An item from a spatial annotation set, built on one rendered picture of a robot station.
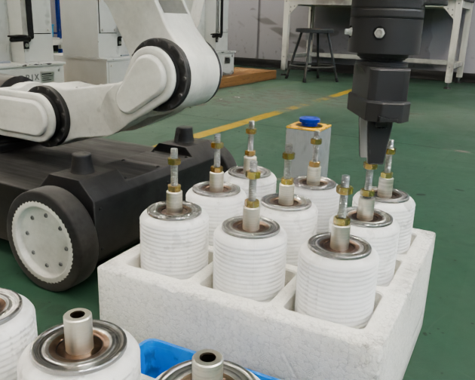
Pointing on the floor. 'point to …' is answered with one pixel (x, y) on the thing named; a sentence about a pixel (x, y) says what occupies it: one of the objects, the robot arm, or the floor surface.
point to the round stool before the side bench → (317, 53)
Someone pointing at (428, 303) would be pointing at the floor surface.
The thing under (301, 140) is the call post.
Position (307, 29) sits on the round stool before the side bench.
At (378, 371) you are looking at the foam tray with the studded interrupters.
